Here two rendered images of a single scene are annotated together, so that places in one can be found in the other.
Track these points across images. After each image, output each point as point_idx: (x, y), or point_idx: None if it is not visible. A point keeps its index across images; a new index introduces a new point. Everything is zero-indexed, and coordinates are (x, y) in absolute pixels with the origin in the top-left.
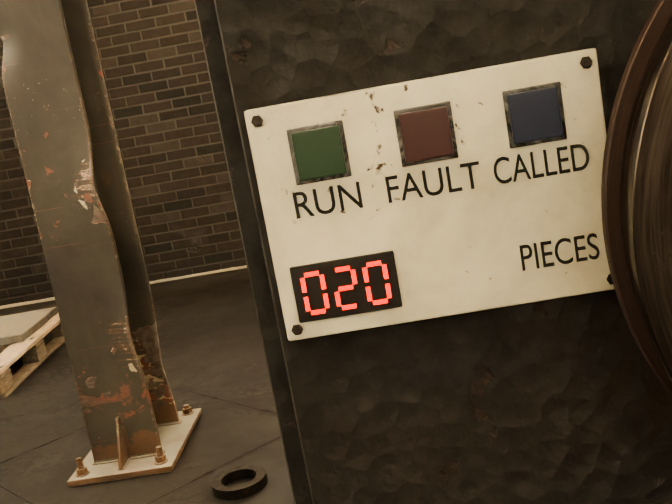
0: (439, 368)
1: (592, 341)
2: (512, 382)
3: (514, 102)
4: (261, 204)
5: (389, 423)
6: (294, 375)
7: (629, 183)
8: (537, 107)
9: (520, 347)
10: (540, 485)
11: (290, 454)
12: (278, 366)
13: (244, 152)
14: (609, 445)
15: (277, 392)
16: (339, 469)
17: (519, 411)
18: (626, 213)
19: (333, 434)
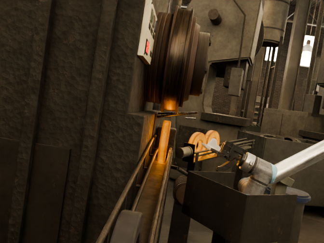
0: (139, 73)
1: (142, 74)
2: (140, 79)
3: (156, 22)
4: (141, 21)
5: (135, 83)
6: (135, 65)
7: (185, 43)
8: (156, 25)
9: (141, 72)
10: (136, 104)
11: (103, 92)
12: (107, 65)
13: (141, 7)
14: (139, 98)
15: (105, 73)
16: (132, 92)
17: (139, 86)
18: (174, 48)
19: (133, 83)
